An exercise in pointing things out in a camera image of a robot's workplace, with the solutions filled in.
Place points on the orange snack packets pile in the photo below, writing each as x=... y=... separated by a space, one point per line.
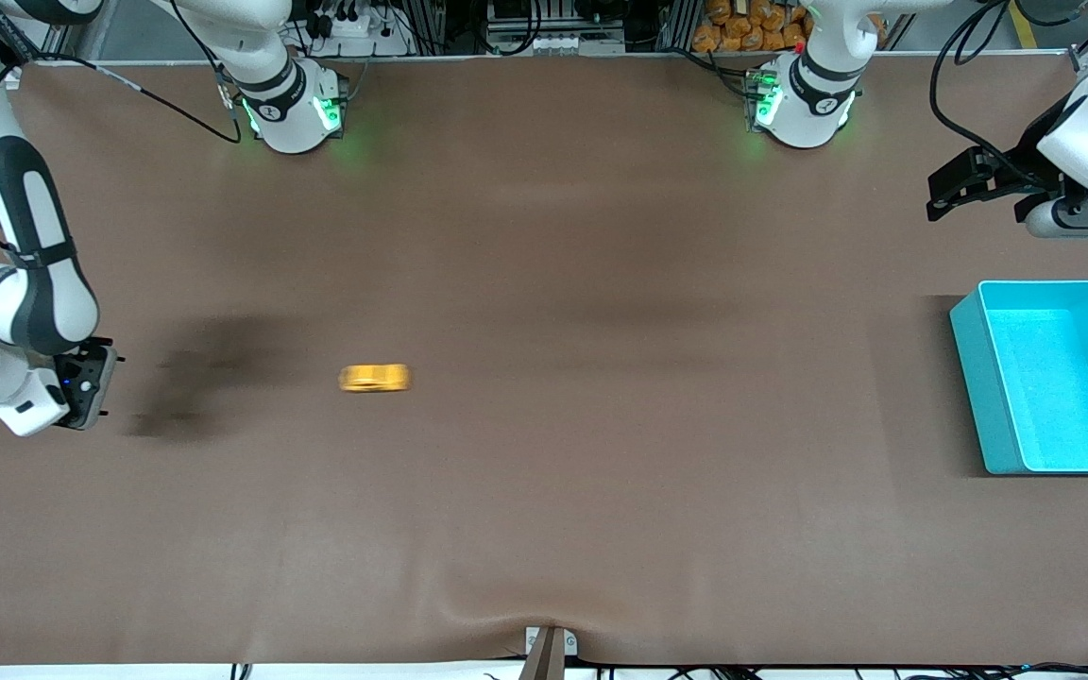
x=742 y=33

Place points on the teal plastic bin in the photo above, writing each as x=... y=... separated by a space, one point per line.
x=1054 y=397

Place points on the small metal bracket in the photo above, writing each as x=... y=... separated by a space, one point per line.
x=532 y=642

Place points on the brown table mat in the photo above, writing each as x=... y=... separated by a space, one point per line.
x=544 y=472

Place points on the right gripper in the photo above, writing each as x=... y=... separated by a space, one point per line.
x=120 y=358

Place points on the brown tapered bar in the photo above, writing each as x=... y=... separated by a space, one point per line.
x=544 y=661

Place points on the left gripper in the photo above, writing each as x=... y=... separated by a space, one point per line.
x=1013 y=173

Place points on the white power strip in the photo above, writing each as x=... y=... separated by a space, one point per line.
x=355 y=26

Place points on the white connector block row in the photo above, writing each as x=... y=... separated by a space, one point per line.
x=553 y=43

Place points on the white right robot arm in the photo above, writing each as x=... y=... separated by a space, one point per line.
x=43 y=312

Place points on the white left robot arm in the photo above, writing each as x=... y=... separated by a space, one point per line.
x=804 y=94

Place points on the yellow beetle toy car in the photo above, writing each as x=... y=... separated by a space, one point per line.
x=374 y=378

